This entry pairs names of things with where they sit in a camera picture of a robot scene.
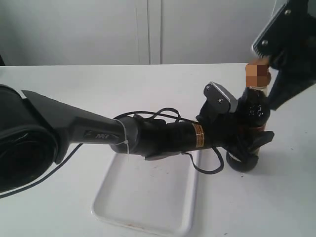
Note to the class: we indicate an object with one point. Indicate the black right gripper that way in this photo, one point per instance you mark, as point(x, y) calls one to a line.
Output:
point(295, 61)

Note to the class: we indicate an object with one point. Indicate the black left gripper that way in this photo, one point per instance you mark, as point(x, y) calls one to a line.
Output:
point(214, 129)

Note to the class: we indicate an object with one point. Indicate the dark soy sauce bottle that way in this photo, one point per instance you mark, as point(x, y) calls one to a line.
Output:
point(253, 110)

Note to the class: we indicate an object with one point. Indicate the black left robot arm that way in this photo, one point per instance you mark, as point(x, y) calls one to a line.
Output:
point(36, 132)

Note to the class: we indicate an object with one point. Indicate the white rectangular plastic tray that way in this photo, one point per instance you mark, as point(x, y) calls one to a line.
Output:
point(156, 197)

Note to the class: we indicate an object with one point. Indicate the grey camera on right gripper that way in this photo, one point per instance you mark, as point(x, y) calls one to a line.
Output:
point(276, 31)

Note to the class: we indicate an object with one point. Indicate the grey camera on gripper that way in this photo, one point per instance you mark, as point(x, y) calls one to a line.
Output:
point(276, 31)
point(219, 100)

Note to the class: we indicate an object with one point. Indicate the grey camera on left gripper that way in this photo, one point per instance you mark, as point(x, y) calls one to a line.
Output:
point(219, 100)

